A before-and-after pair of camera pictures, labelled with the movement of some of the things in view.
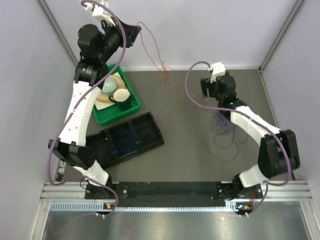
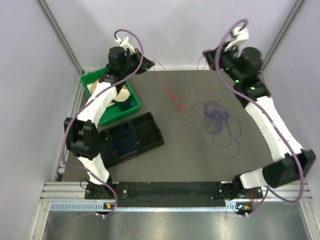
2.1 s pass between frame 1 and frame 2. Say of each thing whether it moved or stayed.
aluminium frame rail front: stayed
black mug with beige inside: stayed
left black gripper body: moved
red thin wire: moved
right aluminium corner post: stayed
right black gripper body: moved
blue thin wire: stayed
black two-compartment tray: stayed
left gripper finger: moved
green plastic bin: stayed
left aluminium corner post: stayed
